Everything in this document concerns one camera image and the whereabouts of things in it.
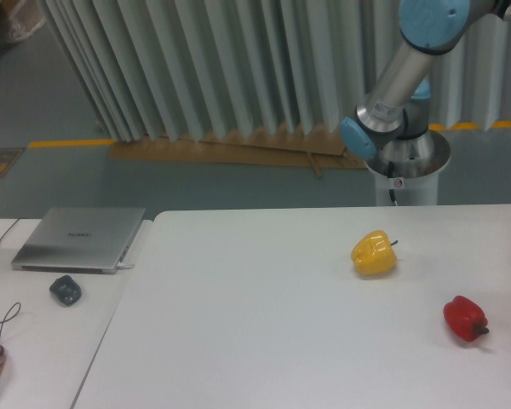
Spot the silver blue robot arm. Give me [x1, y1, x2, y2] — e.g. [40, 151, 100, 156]
[339, 1, 511, 159]

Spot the black earbuds case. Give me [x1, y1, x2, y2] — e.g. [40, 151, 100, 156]
[49, 275, 83, 307]

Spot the silver laptop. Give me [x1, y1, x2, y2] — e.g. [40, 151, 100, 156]
[12, 207, 145, 274]

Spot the folding partition screen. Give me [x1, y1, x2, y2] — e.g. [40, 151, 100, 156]
[37, 0, 511, 142]

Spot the cardboard sheet on floor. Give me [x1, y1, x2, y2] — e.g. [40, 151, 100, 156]
[107, 137, 366, 178]

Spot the yellow bell pepper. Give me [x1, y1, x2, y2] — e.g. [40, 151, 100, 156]
[351, 230, 398, 277]

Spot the red bell pepper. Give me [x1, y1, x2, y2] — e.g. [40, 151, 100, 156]
[443, 295, 490, 343]

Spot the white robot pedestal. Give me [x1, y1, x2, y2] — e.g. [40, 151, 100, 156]
[368, 168, 439, 206]

